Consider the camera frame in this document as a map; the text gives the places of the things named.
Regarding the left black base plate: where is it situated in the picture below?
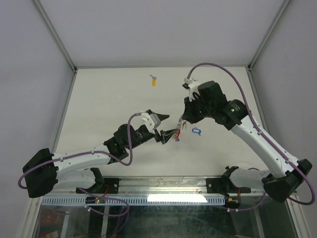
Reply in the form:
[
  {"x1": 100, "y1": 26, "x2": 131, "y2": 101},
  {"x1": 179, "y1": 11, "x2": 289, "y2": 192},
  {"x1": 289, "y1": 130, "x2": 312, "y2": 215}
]
[{"x1": 83, "y1": 178, "x2": 121, "y2": 194}]

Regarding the aluminium front rail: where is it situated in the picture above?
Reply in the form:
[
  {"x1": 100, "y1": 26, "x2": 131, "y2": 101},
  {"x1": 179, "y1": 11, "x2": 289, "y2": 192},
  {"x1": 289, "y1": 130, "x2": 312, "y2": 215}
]
[{"x1": 31, "y1": 175, "x2": 298, "y2": 198}]

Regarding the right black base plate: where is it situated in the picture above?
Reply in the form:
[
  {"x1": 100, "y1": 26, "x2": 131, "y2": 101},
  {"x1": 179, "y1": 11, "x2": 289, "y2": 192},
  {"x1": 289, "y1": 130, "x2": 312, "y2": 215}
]
[{"x1": 206, "y1": 177, "x2": 251, "y2": 196}]

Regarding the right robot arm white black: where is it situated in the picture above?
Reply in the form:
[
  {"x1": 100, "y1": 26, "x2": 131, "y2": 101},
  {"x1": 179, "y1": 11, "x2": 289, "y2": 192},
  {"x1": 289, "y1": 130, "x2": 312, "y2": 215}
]
[{"x1": 182, "y1": 79, "x2": 312, "y2": 202}]

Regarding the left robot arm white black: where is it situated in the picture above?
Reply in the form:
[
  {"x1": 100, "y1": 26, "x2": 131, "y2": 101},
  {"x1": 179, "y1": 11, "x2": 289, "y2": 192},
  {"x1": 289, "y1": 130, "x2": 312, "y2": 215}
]
[{"x1": 17, "y1": 110, "x2": 178, "y2": 198}]

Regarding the grey slotted cable duct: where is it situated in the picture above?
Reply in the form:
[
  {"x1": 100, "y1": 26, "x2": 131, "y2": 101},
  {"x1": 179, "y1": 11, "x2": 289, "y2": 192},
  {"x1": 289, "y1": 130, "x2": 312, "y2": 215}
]
[{"x1": 42, "y1": 194, "x2": 225, "y2": 207}]

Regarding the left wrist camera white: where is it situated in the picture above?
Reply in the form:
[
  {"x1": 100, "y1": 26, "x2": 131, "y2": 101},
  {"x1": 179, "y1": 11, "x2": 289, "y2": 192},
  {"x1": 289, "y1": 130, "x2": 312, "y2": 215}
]
[{"x1": 140, "y1": 110, "x2": 161, "y2": 133}]

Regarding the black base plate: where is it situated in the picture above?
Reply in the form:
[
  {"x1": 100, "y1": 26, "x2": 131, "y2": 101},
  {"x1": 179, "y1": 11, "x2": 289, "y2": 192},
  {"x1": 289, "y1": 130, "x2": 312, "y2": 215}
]
[
  {"x1": 83, "y1": 178, "x2": 121, "y2": 194},
  {"x1": 206, "y1": 177, "x2": 251, "y2": 196}
]

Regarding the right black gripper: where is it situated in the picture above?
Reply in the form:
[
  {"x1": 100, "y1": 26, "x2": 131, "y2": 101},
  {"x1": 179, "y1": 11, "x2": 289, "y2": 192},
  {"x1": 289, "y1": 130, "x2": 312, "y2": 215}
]
[{"x1": 182, "y1": 93, "x2": 214, "y2": 124}]

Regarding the red grey keyring holder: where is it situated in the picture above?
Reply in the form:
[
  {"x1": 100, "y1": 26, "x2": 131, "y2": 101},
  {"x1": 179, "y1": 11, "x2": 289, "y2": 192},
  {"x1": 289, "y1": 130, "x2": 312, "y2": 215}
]
[{"x1": 173, "y1": 117, "x2": 187, "y2": 142}]

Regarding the yellow tag key far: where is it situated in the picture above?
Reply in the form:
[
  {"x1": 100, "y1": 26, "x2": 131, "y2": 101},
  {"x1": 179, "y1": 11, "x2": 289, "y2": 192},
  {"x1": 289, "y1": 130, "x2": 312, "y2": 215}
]
[{"x1": 150, "y1": 74, "x2": 157, "y2": 87}]

